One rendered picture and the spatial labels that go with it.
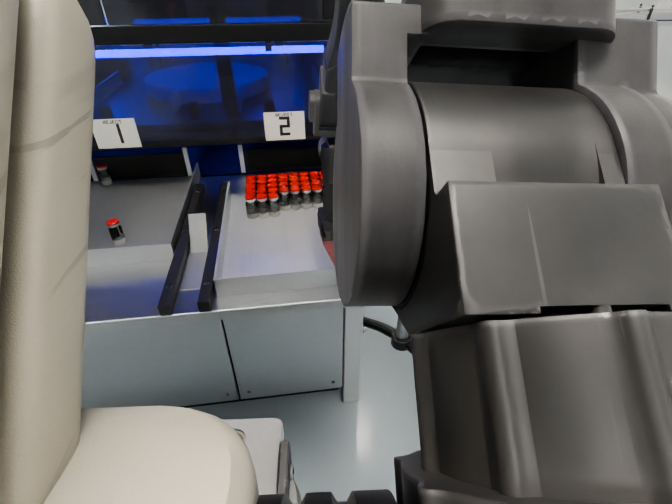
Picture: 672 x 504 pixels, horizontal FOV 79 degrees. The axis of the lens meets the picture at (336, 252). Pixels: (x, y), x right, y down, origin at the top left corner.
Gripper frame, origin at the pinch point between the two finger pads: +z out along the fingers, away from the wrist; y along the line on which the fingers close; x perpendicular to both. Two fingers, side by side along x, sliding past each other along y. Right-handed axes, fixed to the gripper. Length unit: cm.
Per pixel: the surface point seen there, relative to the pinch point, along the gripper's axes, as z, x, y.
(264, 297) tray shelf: 3.2, 12.6, 0.0
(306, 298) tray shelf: 3.4, 6.2, -1.1
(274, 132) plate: -16.3, 9.0, 34.8
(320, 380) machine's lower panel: 68, 1, 51
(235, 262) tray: 1.3, 17.5, 9.3
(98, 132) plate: -18, 44, 35
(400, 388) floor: 82, -29, 56
